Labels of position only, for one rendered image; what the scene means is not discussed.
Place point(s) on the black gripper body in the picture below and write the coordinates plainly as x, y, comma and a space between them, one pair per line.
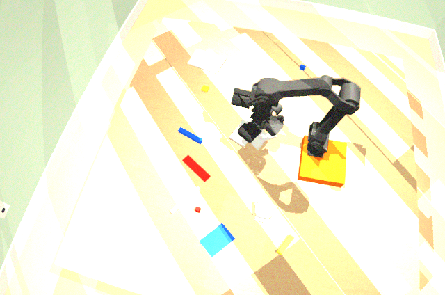
249, 133

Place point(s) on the red flat bar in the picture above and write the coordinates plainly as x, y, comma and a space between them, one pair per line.
196, 168

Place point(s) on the blue rectangular bar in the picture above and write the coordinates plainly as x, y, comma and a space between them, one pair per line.
190, 135

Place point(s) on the blue flat rectangular plate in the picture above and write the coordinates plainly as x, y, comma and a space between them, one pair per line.
217, 239

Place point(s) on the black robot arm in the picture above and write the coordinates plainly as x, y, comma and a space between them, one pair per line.
268, 91

